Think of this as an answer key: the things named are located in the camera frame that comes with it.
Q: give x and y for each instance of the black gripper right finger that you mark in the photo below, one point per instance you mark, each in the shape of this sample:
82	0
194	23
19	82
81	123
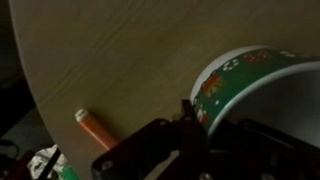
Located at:
233	131

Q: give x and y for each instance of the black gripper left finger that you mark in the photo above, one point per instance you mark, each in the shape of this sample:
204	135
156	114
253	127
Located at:
189	115

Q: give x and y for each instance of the white cup with green band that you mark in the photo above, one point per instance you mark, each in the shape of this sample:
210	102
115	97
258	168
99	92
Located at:
253	83

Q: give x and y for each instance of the orange marker with white cap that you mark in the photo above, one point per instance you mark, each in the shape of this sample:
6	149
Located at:
96	129

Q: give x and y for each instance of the crumpled white and green bag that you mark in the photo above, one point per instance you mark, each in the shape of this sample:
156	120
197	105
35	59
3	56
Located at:
46	163

